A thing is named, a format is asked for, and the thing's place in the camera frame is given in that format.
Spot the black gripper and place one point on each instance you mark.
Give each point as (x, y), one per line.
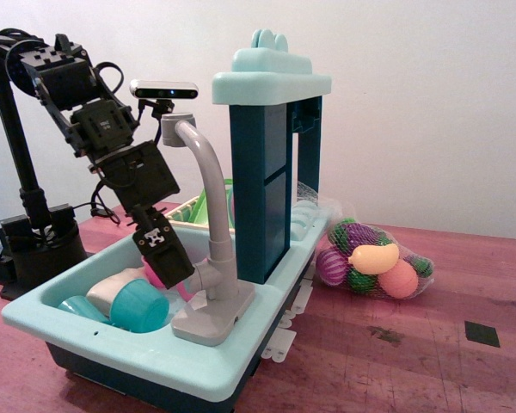
(140, 178)

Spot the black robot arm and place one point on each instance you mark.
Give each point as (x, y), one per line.
(94, 122)

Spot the pink toy cup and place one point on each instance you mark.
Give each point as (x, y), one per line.
(151, 275)

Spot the green toy plate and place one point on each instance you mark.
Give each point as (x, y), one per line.
(199, 214)

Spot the pink toy bowl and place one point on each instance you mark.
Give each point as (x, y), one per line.
(183, 292)

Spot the teal toy pot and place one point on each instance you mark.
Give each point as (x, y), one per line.
(139, 307)

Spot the cream toy dish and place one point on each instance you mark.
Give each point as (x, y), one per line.
(102, 294)

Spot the grey toy faucet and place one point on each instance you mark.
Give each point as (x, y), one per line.
(220, 298)

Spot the light blue toy cup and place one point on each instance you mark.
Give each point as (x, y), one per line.
(80, 305)

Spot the teal toy sink basin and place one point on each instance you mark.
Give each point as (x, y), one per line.
(158, 367)

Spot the dark teal shelf tower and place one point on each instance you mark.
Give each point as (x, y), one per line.
(275, 107)

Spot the mesh bag of toy food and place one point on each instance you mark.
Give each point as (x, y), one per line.
(342, 235)

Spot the yellow toy mango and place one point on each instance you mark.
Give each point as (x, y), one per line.
(374, 259)

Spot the orange toy egg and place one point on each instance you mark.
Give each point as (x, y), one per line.
(400, 281)

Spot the black tape square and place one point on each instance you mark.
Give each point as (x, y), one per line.
(482, 334)

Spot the black camera stand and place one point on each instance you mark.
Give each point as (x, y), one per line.
(43, 242)

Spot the grey depth camera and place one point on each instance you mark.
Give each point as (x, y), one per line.
(160, 95)

